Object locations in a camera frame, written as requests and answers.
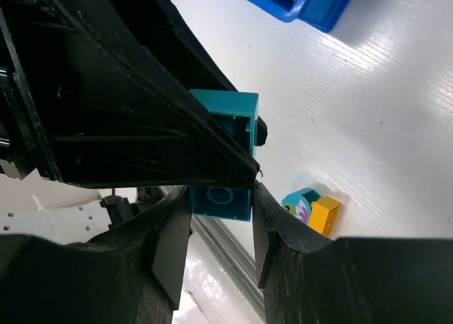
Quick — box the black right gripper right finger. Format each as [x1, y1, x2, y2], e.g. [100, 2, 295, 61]
[253, 183, 452, 323]

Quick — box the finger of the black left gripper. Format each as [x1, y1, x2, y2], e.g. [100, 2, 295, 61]
[1, 0, 260, 190]
[154, 0, 268, 146]

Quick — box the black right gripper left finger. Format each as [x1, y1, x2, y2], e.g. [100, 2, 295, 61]
[1, 187, 192, 323]

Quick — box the yellow long brick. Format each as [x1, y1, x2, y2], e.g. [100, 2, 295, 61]
[308, 196, 342, 237]

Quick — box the printed cyan round tile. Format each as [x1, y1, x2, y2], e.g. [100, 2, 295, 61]
[281, 187, 321, 224]

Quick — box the cyan studded brick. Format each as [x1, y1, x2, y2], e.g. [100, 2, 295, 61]
[190, 89, 259, 221]

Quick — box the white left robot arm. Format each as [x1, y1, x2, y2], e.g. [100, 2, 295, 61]
[1, 0, 259, 243]

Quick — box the blue divided plastic bin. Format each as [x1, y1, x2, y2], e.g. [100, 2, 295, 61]
[246, 0, 350, 33]

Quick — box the aluminium rail frame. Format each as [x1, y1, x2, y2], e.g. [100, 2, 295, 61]
[191, 215, 265, 320]

